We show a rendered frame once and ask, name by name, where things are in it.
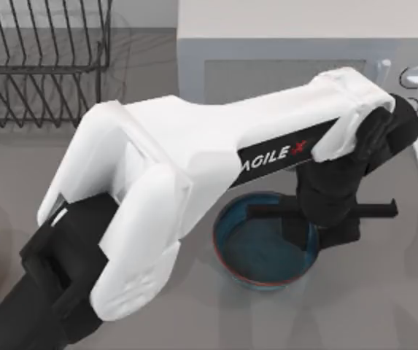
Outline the large microwave knob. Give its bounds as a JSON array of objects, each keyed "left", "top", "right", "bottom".
[{"left": 398, "top": 62, "right": 418, "bottom": 89}]

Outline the black wire dish rack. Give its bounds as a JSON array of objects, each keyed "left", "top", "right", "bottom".
[{"left": 0, "top": 0, "right": 114, "bottom": 129}]

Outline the blue bowl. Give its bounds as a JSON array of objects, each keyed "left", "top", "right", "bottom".
[{"left": 212, "top": 192, "right": 321, "bottom": 292}]

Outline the microwave door handle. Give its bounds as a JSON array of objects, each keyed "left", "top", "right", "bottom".
[{"left": 375, "top": 58, "right": 392, "bottom": 87}]

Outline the pale microwave oven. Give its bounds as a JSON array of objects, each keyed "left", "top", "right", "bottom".
[{"left": 177, "top": 0, "right": 418, "bottom": 246}]

